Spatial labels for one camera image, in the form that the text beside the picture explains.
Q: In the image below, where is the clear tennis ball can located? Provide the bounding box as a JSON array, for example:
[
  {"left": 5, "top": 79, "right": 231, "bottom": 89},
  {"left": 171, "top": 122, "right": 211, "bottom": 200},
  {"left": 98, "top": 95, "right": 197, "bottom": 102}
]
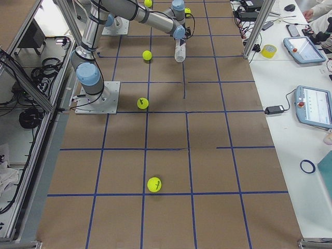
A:
[{"left": 174, "top": 39, "right": 186, "bottom": 63}]

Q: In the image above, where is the tennis ball lower right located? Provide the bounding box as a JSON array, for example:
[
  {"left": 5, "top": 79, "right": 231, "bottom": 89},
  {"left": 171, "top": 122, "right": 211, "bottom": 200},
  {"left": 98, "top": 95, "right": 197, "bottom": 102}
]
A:
[{"left": 137, "top": 98, "right": 149, "bottom": 109}]

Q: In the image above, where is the tennis ball centre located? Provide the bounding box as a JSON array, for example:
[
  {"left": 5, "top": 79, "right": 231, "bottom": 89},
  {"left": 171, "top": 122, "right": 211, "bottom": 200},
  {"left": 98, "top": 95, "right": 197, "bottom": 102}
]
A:
[{"left": 142, "top": 50, "right": 153, "bottom": 61}]

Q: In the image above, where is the tennis ball lower left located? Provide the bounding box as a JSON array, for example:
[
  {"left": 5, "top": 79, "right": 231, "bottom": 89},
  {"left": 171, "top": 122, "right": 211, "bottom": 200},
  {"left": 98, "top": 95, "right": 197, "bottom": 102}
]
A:
[{"left": 144, "top": 0, "right": 153, "bottom": 8}]

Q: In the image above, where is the brown paper table mat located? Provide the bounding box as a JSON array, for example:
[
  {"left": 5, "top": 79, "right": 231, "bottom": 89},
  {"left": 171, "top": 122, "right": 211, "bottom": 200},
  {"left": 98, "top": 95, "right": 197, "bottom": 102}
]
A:
[{"left": 36, "top": 1, "right": 301, "bottom": 248}]

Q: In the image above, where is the black power brick right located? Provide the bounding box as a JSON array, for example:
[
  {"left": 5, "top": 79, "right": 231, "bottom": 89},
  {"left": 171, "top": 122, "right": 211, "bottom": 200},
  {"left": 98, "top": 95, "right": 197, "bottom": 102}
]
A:
[{"left": 264, "top": 105, "right": 285, "bottom": 115}]

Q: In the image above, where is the yellow tape roll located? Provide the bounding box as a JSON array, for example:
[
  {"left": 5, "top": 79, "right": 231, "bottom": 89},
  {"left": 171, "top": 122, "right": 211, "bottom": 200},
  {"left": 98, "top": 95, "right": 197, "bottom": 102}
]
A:
[{"left": 261, "top": 44, "right": 277, "bottom": 59}]

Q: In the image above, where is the near teach pendant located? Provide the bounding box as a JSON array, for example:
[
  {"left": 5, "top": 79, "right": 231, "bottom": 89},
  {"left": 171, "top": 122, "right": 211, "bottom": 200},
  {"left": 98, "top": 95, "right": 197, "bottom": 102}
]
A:
[{"left": 295, "top": 86, "right": 331, "bottom": 130}]

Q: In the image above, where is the teach pendant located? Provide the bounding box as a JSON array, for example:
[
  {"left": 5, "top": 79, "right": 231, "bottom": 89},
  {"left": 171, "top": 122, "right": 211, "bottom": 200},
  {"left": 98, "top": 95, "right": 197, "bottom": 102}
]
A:
[
  {"left": 295, "top": 86, "right": 331, "bottom": 130},
  {"left": 283, "top": 36, "right": 326, "bottom": 64}
]

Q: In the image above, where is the far teach pendant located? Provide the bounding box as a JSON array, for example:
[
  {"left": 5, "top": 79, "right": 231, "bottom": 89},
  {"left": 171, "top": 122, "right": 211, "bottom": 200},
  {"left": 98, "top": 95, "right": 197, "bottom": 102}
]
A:
[{"left": 283, "top": 36, "right": 326, "bottom": 64}]

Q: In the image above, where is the black smartphone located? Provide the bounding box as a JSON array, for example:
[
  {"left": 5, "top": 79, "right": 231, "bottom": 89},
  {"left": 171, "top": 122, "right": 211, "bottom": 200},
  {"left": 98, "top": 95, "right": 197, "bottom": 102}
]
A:
[{"left": 286, "top": 24, "right": 300, "bottom": 37}]

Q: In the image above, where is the teal box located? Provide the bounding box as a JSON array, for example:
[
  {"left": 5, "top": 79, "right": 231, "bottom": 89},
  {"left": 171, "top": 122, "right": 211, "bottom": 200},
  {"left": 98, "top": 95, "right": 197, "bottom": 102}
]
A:
[{"left": 317, "top": 150, "right": 332, "bottom": 198}]

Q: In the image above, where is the black computer mouse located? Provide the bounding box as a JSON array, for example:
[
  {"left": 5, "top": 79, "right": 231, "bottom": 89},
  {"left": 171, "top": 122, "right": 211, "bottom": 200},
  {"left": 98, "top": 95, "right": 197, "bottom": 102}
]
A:
[{"left": 284, "top": 4, "right": 296, "bottom": 12}]

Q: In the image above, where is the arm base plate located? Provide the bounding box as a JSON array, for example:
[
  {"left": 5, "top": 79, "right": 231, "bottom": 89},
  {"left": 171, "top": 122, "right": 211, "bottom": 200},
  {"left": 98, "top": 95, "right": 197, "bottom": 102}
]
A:
[
  {"left": 75, "top": 81, "right": 120, "bottom": 115},
  {"left": 102, "top": 17, "right": 129, "bottom": 36}
]

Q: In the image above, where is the blue tape ring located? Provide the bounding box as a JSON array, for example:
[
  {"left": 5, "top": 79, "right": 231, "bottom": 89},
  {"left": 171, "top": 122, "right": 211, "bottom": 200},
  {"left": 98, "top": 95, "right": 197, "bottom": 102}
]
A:
[{"left": 300, "top": 159, "right": 316, "bottom": 174}]

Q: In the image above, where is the aluminium frame post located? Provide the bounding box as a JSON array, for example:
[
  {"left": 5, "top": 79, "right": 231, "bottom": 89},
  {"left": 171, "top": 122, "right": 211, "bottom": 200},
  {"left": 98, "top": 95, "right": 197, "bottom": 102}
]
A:
[{"left": 243, "top": 0, "right": 275, "bottom": 59}]

